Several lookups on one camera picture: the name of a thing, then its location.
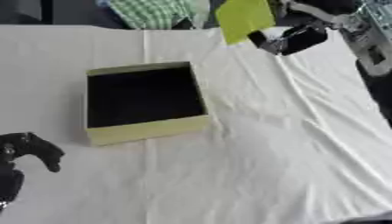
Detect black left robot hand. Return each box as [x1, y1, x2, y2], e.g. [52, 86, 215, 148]
[0, 131, 67, 210]

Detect tan box with black inside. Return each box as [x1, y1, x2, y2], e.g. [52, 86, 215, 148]
[82, 60, 214, 147]

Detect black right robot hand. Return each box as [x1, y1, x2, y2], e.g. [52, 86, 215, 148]
[246, 24, 330, 57]

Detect yellow-green sheet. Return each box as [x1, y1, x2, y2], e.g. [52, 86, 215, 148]
[214, 0, 277, 46]

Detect green white checked cloth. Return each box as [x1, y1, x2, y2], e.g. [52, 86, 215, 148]
[96, 0, 212, 31]

